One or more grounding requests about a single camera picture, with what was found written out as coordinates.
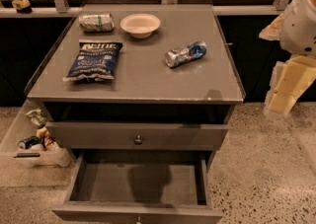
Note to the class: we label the grey drawer cabinet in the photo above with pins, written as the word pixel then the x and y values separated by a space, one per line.
pixel 145 88

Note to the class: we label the silver blue redbull can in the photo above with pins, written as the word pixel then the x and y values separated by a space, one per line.
pixel 184 54

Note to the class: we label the small yellow black object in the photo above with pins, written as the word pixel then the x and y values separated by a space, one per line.
pixel 22 6

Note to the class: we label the white paper bowl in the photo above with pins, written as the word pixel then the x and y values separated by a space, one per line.
pixel 140 25

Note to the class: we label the clear plastic bin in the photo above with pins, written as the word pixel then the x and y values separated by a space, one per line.
pixel 46 153

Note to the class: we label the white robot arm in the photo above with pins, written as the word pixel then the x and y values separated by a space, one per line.
pixel 295 29

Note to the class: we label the dark blue can in bin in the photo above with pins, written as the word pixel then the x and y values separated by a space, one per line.
pixel 28 142

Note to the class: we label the blue kettle chips bag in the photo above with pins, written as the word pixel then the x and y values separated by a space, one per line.
pixel 96 60

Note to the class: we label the grey upper drawer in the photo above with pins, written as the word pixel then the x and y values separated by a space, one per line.
pixel 137 136

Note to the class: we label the green white wrapper in bin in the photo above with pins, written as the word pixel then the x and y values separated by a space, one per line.
pixel 37 117

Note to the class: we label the open grey middle drawer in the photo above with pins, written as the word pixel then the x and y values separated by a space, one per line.
pixel 139 187

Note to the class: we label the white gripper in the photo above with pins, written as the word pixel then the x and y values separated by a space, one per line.
pixel 298 28

